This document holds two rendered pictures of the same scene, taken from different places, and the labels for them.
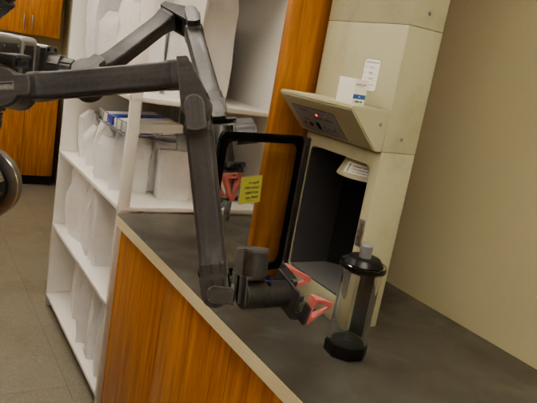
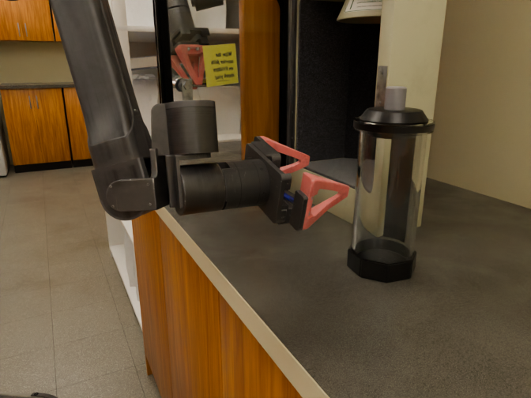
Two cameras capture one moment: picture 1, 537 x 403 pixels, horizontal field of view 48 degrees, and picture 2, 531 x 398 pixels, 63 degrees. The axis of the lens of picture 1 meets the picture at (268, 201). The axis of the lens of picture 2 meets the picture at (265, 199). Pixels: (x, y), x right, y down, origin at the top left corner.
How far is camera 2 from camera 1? 78 cm
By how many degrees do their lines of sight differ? 8
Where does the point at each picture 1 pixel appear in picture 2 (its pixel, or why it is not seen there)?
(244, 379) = (237, 324)
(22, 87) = not seen: outside the picture
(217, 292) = (126, 189)
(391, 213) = (425, 52)
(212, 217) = (96, 52)
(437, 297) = (495, 182)
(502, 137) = not seen: outside the picture
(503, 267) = not seen: outside the picture
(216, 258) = (116, 129)
